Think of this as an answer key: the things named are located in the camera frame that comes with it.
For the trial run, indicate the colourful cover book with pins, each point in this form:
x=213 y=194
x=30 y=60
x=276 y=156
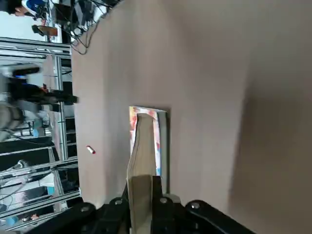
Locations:
x=162 y=136

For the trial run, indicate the aluminium frame cage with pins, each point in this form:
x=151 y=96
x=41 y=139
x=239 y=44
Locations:
x=36 y=46

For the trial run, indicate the red whiteboard marker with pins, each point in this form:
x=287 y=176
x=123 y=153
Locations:
x=90 y=149

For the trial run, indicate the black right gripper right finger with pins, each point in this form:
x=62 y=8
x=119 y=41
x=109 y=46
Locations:
x=170 y=219

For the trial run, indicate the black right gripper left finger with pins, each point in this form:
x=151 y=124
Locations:
x=109 y=219

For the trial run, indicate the dark grey hand-picture book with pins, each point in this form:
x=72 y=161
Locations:
x=143 y=151

